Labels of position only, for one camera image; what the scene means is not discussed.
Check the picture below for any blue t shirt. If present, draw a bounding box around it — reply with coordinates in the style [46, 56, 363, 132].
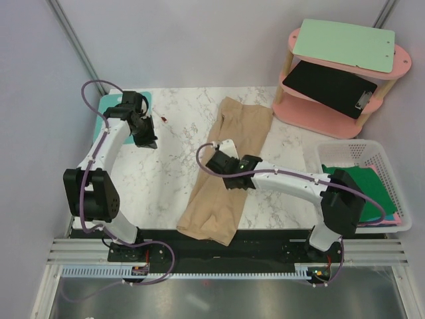
[360, 214, 402, 227]

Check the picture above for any pink two-tier shelf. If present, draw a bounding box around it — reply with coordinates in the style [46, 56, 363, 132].
[272, 29, 412, 139]

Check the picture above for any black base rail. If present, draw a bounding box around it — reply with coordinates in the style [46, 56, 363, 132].
[108, 229, 342, 272]

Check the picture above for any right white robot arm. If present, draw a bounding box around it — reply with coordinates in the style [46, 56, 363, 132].
[206, 150, 365, 262]

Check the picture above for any mint green board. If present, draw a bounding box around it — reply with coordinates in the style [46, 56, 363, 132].
[293, 19, 395, 73]

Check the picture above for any black clipboard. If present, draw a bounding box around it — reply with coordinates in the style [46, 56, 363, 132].
[282, 60, 377, 119]

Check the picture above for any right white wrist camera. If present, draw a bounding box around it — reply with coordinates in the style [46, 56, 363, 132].
[214, 139, 239, 160]

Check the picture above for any beige t shirt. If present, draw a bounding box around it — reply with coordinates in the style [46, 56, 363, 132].
[177, 97, 273, 246]

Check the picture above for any white plastic basket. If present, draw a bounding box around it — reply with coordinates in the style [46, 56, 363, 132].
[315, 139, 412, 234]

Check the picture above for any green t shirt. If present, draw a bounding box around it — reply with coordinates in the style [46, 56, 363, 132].
[321, 165, 398, 224]

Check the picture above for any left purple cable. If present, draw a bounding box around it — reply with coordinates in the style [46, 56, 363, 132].
[61, 79, 179, 303]

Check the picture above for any teal cutting board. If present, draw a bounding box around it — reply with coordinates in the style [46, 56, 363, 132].
[92, 91, 153, 142]

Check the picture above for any pink t shirt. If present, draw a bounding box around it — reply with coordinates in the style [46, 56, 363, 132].
[360, 163, 404, 227]

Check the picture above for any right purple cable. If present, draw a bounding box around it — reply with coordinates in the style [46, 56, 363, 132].
[195, 142, 388, 288]

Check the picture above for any white cable duct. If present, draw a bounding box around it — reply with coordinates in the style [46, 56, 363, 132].
[61, 265, 331, 280]

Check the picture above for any purple cable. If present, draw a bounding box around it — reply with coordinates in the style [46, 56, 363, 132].
[61, 79, 179, 303]
[195, 142, 388, 288]

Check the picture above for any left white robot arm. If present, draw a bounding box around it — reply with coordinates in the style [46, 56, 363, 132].
[63, 91, 157, 261]

